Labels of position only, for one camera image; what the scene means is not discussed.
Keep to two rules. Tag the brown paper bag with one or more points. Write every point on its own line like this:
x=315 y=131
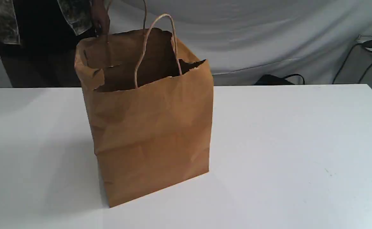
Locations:
x=149 y=102

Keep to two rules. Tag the black object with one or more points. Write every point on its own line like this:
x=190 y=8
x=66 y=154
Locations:
x=271 y=80

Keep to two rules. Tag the person in patterned white jacket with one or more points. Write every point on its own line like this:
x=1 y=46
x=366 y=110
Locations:
x=38 y=39

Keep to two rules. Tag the white backdrop cloth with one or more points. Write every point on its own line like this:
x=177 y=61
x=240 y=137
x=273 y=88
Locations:
x=243 y=39

